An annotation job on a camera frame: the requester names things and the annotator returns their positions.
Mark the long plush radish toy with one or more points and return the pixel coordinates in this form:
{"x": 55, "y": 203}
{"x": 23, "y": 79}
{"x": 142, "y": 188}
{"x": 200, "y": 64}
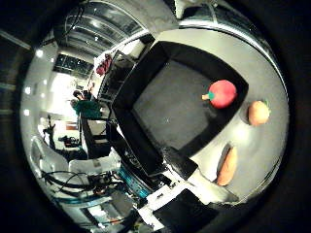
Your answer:
{"x": 228, "y": 166}

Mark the red plush apple toy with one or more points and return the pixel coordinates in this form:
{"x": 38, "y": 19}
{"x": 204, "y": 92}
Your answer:
{"x": 223, "y": 93}

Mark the yellow plush pineapple toy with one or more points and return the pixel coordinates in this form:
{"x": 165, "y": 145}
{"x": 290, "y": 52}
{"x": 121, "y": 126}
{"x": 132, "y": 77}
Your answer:
{"x": 258, "y": 112}

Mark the black square container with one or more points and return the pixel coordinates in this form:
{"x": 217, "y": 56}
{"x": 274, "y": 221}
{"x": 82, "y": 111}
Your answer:
{"x": 168, "y": 116}

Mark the black cart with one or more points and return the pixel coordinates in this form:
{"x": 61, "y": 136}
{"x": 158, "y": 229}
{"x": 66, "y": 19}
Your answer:
{"x": 92, "y": 136}

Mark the dark metal shelf rack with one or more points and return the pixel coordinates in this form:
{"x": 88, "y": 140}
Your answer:
{"x": 113, "y": 77}

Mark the person in teal shirt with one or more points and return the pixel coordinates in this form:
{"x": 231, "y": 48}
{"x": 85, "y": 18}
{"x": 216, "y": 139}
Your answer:
{"x": 86, "y": 107}

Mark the red hanging cloth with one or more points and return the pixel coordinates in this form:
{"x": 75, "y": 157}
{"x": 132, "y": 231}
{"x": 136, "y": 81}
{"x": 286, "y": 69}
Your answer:
{"x": 103, "y": 65}

